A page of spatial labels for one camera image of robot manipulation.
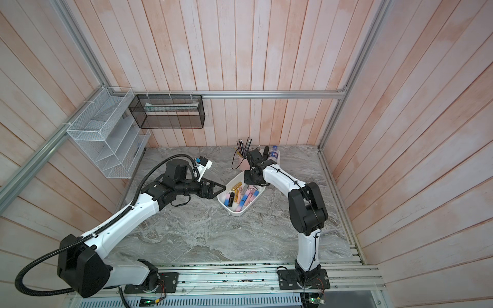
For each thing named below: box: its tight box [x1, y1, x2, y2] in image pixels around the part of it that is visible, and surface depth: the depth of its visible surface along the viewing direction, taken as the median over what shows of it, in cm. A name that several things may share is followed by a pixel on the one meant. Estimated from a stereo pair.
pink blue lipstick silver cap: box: [234, 189, 251, 213], surface depth 98 cm
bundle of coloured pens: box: [236, 137, 253, 158], surface depth 106 cm
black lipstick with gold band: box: [228, 191, 235, 208], surface depth 97 cm
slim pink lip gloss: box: [244, 186, 254, 207], surface depth 98 cm
